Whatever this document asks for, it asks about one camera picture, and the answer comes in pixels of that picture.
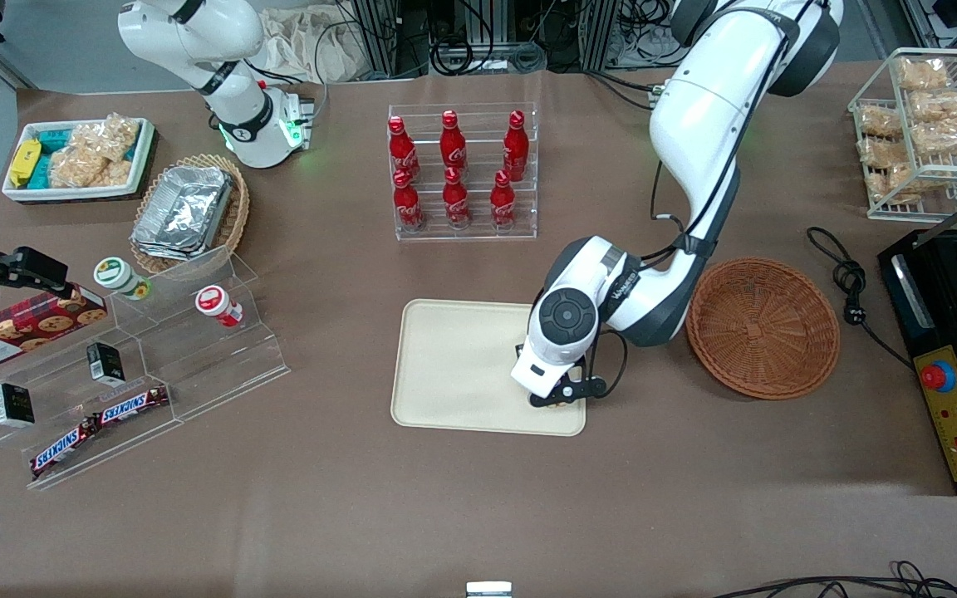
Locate small black box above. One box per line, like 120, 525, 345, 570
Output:
86, 341, 127, 386
0, 383, 36, 428

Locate clear acrylic tiered stand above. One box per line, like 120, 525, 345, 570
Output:
0, 244, 292, 492

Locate black machine housing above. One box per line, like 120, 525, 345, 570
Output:
876, 224, 957, 498

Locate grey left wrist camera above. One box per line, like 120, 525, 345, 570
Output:
566, 375, 611, 402

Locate red lid yogurt cup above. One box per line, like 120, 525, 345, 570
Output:
194, 284, 244, 328

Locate stacked foil containers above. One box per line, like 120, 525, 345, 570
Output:
130, 164, 235, 262

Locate red emergency stop button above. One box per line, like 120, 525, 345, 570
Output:
920, 362, 957, 393

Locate black power cable with plug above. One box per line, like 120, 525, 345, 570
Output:
806, 225, 916, 371

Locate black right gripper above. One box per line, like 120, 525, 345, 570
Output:
0, 246, 70, 305

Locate crumpled beige cloth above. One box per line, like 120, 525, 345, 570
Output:
256, 7, 373, 85

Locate snickers chocolate bar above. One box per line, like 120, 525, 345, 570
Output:
29, 417, 100, 479
94, 385, 171, 427

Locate clear acrylic bottle rack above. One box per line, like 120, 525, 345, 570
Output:
386, 102, 540, 243

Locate green lid yogurt cup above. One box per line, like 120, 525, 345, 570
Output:
94, 257, 152, 302

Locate aluminium frame rack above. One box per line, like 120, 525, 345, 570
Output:
344, 0, 434, 81

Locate red cola bottle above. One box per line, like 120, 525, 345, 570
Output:
392, 169, 426, 233
502, 110, 530, 183
439, 109, 469, 175
387, 115, 420, 184
488, 169, 518, 231
442, 166, 472, 231

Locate beige plastic tray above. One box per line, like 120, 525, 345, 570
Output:
390, 298, 588, 438

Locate bagged brown cracker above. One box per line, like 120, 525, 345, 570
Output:
910, 120, 957, 158
910, 90, 957, 122
866, 164, 946, 205
897, 56, 951, 91
858, 106, 905, 140
857, 137, 911, 170

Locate yellow snack packet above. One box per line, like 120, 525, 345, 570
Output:
8, 139, 42, 189

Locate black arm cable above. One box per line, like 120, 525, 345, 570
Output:
650, 160, 689, 252

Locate black floor cables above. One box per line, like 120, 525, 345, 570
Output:
709, 560, 957, 598

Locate round brown wicker basket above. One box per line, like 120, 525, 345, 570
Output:
685, 257, 842, 402

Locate white rectangular snack bin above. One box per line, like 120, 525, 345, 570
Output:
1, 116, 156, 205

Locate red tartan cookie box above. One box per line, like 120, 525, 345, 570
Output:
0, 283, 109, 374

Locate bagged rice cracker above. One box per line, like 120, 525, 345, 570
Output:
47, 145, 134, 189
76, 113, 142, 164

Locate oval tan wicker basket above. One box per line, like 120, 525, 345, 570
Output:
129, 153, 252, 277

